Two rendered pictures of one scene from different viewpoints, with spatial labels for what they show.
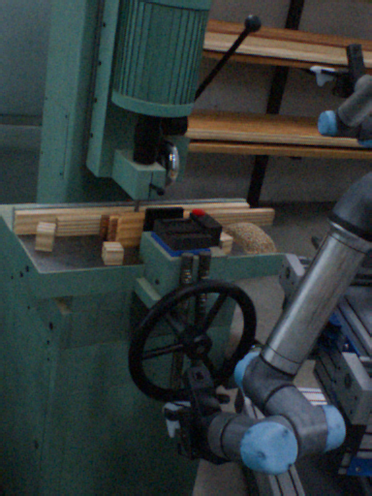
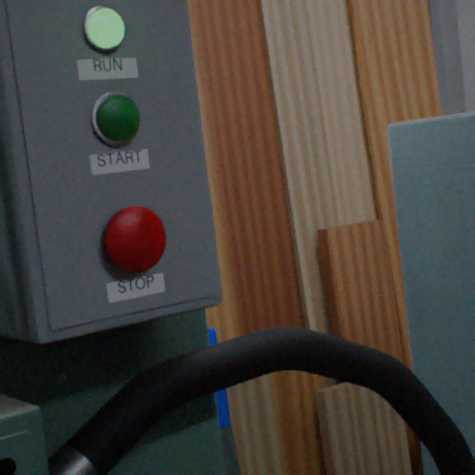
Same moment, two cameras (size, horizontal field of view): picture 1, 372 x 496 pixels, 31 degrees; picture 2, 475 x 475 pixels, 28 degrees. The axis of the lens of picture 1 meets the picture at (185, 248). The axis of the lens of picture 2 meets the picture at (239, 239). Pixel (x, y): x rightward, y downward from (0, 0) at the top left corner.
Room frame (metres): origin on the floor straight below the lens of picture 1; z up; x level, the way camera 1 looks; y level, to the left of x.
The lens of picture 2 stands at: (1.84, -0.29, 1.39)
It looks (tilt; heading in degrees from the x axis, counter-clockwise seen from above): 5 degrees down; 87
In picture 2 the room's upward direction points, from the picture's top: 7 degrees counter-clockwise
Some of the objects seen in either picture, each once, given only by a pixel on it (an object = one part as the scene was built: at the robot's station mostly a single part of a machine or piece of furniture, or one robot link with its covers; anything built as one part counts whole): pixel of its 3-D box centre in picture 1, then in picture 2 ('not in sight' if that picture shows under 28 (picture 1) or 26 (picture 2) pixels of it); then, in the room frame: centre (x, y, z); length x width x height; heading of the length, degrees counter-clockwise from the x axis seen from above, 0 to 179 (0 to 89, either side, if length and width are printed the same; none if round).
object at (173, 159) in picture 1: (164, 163); not in sight; (1.63, 0.09, 1.02); 0.12 x 0.03 x 0.12; 32
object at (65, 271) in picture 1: (160, 262); not in sight; (1.37, 0.05, 0.87); 0.61 x 0.30 x 0.06; 122
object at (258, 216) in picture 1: (173, 221); not in sight; (1.50, 0.04, 0.92); 0.58 x 0.02 x 0.04; 122
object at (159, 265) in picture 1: (180, 262); not in sight; (1.30, 0.00, 0.92); 0.15 x 0.13 x 0.09; 122
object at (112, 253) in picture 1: (112, 253); not in sight; (1.28, 0.15, 0.92); 0.04 x 0.04 x 0.03; 23
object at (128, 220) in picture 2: not in sight; (135, 238); (1.81, 0.15, 1.36); 0.03 x 0.01 x 0.03; 32
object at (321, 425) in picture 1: (301, 424); not in sight; (0.91, -0.24, 0.85); 0.11 x 0.11 x 0.08; 32
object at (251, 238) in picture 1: (250, 233); not in sight; (1.52, -0.15, 0.92); 0.14 x 0.09 x 0.04; 32
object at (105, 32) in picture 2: not in sight; (106, 28); (1.81, 0.15, 1.46); 0.02 x 0.01 x 0.02; 32
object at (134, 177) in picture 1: (138, 176); not in sight; (1.47, 0.14, 1.03); 0.14 x 0.07 x 0.09; 32
